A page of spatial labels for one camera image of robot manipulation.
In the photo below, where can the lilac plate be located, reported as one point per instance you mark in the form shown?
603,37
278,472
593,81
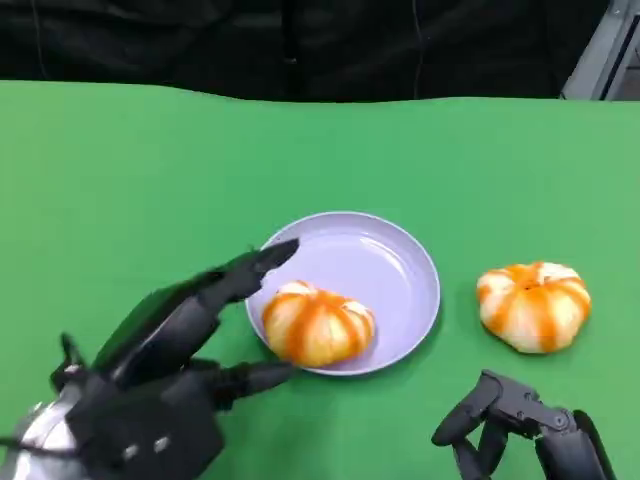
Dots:
395,280

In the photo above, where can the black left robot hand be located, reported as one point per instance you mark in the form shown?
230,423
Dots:
165,325

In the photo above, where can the orange and white bread roll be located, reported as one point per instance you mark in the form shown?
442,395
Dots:
320,325
535,310

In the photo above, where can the grey metal frame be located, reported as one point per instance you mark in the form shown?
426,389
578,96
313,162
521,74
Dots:
615,50

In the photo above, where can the black backdrop curtain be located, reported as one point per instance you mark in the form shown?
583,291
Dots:
250,45

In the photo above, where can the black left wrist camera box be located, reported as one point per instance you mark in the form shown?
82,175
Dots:
150,425

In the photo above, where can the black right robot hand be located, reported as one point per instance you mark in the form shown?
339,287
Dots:
565,445

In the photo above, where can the green table cloth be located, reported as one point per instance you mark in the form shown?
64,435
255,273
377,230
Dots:
150,175

